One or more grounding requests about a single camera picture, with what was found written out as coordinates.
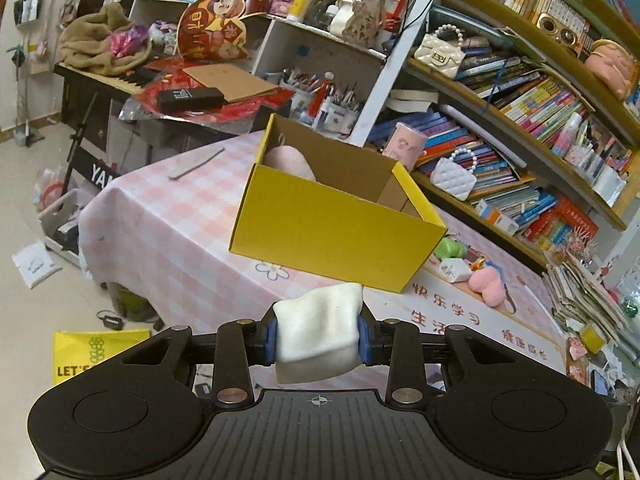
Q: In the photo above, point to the brown flat cardboard sheet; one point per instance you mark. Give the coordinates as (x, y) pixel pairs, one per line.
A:
(234, 83)

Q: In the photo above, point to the black rectangular box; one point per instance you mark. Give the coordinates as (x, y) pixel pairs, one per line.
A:
(181, 100)

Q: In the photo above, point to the large pink plush toy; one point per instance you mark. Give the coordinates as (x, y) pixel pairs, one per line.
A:
(284, 157)

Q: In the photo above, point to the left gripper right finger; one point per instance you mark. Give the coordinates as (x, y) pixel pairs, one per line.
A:
(396, 345)

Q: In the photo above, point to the pink printed table mat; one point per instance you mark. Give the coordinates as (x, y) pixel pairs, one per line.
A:
(206, 245)

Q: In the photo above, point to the small pink plush chick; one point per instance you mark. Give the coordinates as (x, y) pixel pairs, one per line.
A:
(488, 283)

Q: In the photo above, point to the wooden bookshelf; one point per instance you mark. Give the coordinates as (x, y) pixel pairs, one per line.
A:
(551, 84)

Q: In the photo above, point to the pink cylindrical container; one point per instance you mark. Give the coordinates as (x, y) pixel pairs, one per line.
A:
(405, 145)

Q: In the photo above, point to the white cubby shelf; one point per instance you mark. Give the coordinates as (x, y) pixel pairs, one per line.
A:
(281, 52)

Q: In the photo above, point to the white quilted pearl purse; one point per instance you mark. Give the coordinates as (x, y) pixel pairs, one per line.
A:
(454, 179)

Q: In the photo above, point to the yellow shopping bag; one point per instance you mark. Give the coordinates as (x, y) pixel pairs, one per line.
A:
(75, 352)

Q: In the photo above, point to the yellow cardboard box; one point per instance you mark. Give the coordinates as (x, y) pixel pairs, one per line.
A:
(364, 220)

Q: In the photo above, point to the pile of papers and booklets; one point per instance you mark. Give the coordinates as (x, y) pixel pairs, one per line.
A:
(576, 295)

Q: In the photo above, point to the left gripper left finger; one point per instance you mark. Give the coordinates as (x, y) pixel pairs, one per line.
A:
(239, 346)

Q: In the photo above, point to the cream quilted purse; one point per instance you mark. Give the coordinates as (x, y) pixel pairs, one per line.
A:
(440, 55)

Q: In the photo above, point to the orange white blue carton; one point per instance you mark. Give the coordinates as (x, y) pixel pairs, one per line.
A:
(496, 218)

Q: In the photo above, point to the brown plush blanket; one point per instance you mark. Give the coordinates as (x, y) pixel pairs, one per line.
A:
(89, 43)

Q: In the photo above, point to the green caterpillar toy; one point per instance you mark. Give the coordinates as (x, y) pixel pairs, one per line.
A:
(450, 248)

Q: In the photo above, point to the red cartoon paper decoration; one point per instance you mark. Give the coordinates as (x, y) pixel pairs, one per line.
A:
(216, 30)

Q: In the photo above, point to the orange plastic comb clip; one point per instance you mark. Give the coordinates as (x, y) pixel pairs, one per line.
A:
(479, 263)

